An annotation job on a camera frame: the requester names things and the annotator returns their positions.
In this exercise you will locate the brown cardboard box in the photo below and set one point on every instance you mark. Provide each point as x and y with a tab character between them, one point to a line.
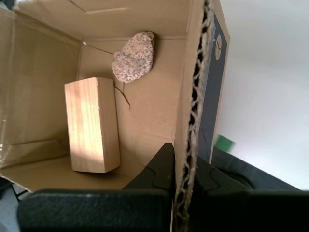
36	96

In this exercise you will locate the light wooden block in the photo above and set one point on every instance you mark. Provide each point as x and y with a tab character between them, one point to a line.
91	125

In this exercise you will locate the green tape square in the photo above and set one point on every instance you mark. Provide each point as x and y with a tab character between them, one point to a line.
225	143

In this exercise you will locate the speckled pinkish rock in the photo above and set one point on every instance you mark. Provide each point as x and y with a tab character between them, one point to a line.
134	58

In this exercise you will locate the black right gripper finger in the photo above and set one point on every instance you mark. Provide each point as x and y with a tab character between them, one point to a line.
96	210
241	210

